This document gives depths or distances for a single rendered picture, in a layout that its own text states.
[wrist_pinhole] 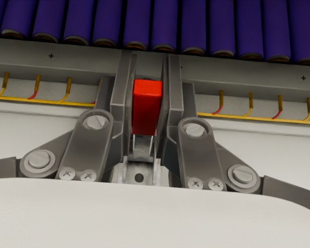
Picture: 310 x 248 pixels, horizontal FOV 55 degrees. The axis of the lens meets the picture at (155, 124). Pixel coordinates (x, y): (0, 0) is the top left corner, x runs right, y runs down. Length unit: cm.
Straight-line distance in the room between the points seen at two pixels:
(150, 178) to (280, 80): 11
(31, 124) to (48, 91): 3
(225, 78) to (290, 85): 4
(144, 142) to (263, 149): 9
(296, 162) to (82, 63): 16
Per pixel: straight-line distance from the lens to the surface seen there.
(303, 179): 23
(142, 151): 17
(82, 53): 20
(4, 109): 22
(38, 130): 21
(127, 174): 19
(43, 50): 21
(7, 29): 23
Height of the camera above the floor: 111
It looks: 57 degrees down
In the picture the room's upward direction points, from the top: 9 degrees clockwise
